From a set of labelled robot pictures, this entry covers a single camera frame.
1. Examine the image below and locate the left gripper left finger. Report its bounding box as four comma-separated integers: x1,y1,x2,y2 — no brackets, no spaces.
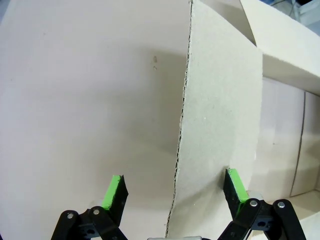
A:
51,174,130,240

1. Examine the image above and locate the brown cardboard box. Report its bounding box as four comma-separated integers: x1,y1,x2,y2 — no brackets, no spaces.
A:
164,0,320,240

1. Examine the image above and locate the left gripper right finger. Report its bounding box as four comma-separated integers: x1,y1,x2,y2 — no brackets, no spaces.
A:
217,167,307,240

